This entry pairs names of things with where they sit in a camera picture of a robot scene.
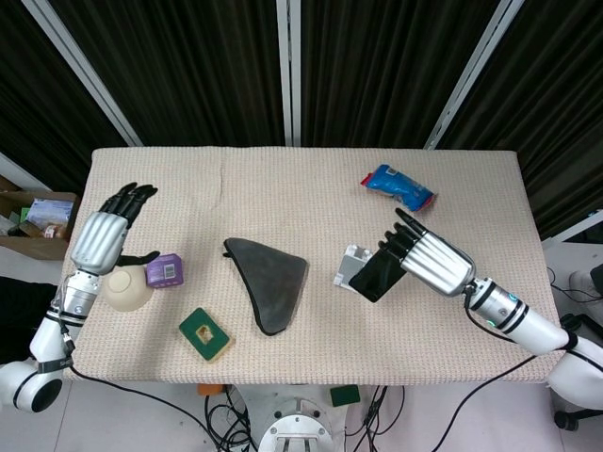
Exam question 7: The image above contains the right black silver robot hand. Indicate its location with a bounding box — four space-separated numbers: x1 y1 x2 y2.
378 208 477 299

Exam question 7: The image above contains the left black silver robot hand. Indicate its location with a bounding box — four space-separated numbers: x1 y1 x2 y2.
70 183 162 277

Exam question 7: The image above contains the black smartphone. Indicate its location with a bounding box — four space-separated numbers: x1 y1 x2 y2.
348 249 409 304

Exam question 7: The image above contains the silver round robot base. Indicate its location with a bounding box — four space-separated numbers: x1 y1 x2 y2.
257 395 348 452

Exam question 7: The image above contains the white phone stand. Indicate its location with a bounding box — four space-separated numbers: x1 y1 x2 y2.
332 244 373 291

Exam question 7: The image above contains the beige bowl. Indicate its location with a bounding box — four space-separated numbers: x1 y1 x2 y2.
102 266 155 312

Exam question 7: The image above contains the open cardboard box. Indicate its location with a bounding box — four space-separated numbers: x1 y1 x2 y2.
0 174 79 261

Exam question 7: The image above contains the small purple box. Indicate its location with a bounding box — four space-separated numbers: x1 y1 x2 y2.
144 252 185 288

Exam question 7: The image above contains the blue red snack packet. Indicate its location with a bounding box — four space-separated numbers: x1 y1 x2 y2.
361 163 437 214

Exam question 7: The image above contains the green square box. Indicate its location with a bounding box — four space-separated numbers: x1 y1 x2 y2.
177 307 236 364

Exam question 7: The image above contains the beige waffle tablecloth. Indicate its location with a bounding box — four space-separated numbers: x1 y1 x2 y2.
60 147 562 387

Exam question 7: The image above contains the green block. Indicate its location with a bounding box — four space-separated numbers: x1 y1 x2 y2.
329 384 362 408

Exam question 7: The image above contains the grey folded cloth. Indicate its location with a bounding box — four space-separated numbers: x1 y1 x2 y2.
221 237 311 337

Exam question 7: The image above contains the black curtain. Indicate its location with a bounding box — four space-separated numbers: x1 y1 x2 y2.
0 0 603 241

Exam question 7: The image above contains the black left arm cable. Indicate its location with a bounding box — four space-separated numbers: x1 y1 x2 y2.
58 322 258 452

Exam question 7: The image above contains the white frame post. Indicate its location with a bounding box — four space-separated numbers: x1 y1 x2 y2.
21 0 142 147
423 0 525 151
276 0 302 147

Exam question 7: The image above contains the black floor cable bundle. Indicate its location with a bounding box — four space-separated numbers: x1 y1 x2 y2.
203 384 259 452

